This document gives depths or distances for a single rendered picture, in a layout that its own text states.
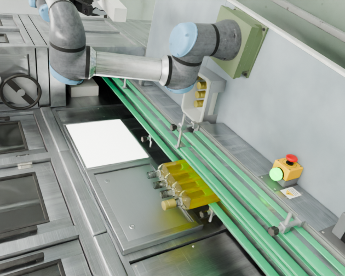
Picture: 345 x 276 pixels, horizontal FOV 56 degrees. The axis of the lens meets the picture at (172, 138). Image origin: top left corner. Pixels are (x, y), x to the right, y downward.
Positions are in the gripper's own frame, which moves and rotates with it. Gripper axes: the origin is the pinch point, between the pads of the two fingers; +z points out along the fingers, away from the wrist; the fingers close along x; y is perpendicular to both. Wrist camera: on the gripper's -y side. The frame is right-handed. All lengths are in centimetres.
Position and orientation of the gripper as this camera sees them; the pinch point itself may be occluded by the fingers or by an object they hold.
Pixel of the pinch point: (109, 5)
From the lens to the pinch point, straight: 170.1
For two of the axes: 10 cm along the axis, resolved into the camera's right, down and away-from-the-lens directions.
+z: 8.7, -1.3, 4.8
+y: -4.5, -6.3, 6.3
